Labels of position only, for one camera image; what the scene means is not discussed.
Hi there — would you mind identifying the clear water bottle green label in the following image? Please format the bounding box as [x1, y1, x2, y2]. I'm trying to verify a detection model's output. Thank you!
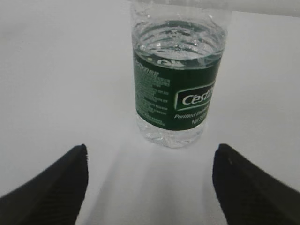
[130, 0, 232, 148]

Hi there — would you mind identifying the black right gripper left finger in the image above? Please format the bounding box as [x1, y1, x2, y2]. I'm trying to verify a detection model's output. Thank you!
[0, 144, 89, 225]

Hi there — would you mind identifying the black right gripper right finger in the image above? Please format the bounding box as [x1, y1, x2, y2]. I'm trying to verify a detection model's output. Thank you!
[212, 143, 300, 225]

